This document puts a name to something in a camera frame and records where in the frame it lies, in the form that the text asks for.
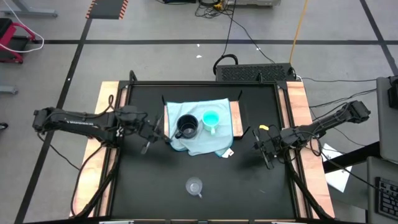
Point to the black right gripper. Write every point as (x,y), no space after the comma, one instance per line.
(271,141)

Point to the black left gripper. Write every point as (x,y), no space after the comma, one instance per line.
(148,130)

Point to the navy blue mug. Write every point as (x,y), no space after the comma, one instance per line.
(187,126)

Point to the teal plastic cup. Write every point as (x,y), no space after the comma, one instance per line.
(211,119)

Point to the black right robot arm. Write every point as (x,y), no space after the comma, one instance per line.
(329,123)

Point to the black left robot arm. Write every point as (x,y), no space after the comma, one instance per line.
(77,121)

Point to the yellow tag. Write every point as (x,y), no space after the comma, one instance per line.
(264,127)

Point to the wooden cutting board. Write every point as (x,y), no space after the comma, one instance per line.
(236,119)

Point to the wooden side board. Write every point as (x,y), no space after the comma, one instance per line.
(93,161)
(311,168)

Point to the light blue cloth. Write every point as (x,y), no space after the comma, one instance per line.
(205,143)

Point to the clear plastic measuring cup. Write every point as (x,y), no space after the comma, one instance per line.
(194,186)

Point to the black computer case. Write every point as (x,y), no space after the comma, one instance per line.
(252,72)

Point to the white paper sheet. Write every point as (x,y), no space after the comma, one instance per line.
(337,177)

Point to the grey desk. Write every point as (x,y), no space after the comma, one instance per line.
(385,130)

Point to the black keyboard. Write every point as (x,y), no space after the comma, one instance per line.
(388,197)

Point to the black mat with orange stripes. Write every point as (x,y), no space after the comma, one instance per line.
(107,8)

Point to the black desk device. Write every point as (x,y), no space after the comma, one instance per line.
(393,96)

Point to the red cart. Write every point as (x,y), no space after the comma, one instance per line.
(12,40)

